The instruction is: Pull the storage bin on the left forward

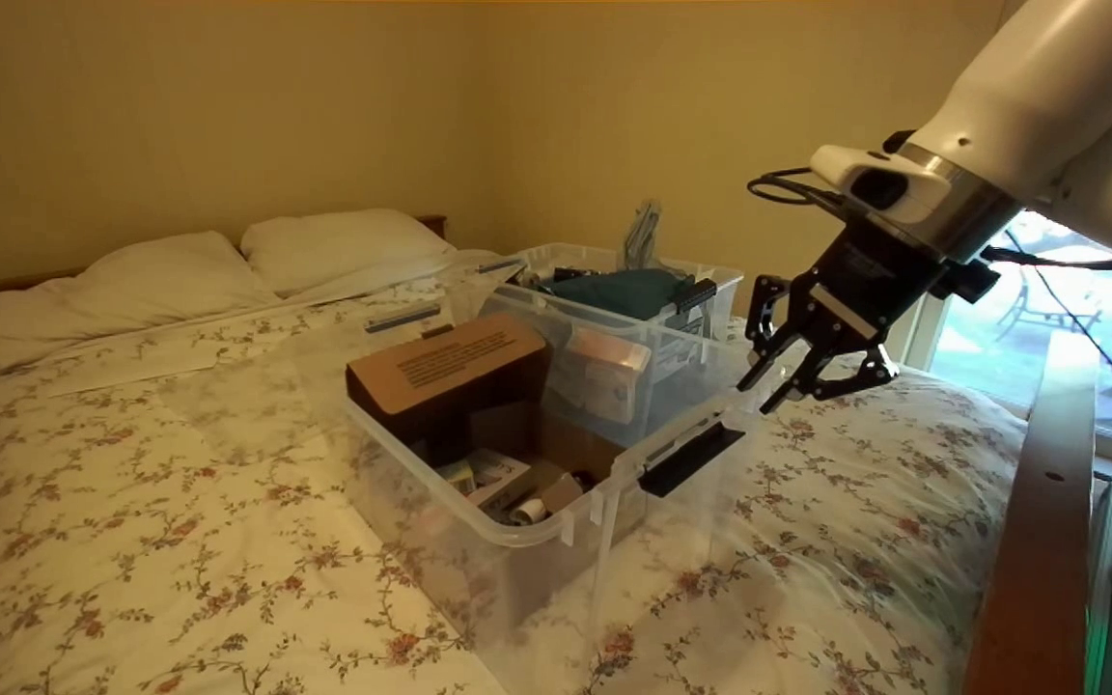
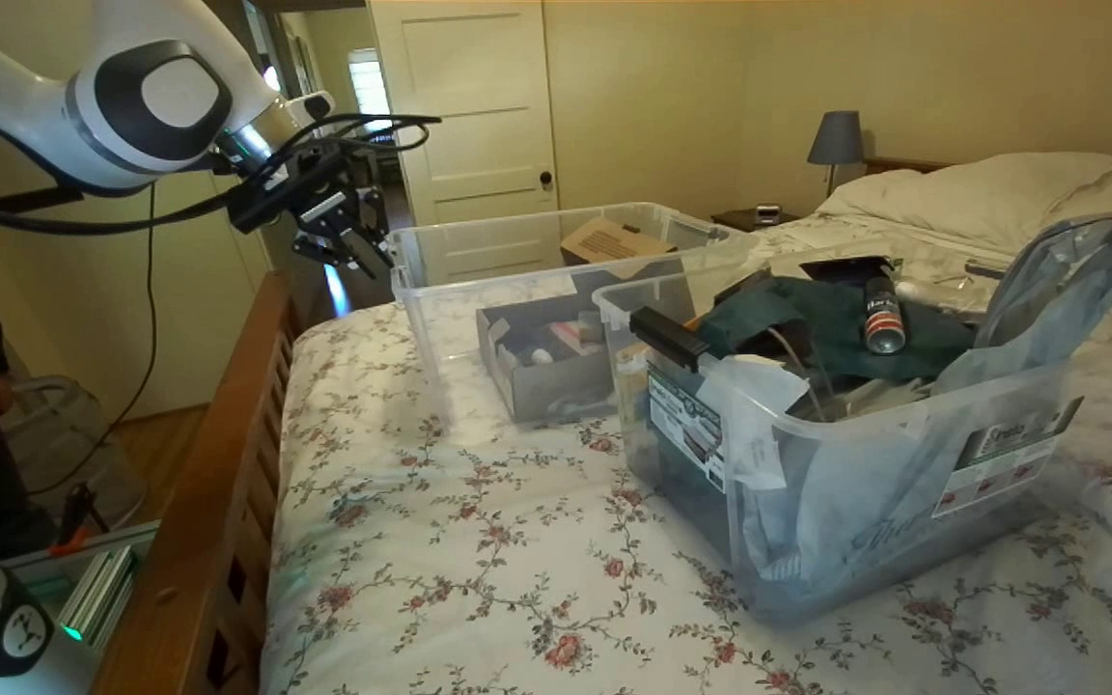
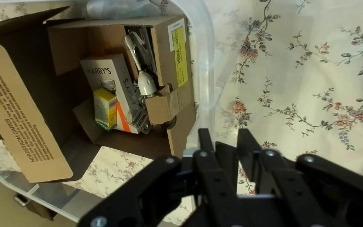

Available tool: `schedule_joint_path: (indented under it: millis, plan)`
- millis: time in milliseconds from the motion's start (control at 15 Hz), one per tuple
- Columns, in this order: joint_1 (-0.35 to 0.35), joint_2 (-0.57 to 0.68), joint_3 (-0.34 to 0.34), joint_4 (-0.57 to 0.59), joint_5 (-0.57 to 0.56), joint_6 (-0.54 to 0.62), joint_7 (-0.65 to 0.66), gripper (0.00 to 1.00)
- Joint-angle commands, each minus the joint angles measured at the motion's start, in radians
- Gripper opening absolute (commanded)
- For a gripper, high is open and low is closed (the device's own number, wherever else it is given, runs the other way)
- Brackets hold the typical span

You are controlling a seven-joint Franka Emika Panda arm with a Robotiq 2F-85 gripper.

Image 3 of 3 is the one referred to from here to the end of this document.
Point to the small yellow box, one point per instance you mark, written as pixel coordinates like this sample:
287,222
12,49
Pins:
103,107

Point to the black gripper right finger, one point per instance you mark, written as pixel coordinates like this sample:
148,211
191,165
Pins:
315,193

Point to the floral bed sheet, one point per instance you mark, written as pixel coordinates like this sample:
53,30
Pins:
307,83

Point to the clear storage bin with cardboard box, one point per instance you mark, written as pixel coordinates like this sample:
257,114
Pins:
204,63

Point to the white printed product box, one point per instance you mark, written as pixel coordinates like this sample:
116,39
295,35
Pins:
105,73

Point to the brown cardboard box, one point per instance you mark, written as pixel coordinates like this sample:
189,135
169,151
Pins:
21,113

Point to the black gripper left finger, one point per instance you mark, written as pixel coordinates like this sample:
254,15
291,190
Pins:
156,193

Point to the white plastic utensil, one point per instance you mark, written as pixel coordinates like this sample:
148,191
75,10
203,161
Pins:
145,82

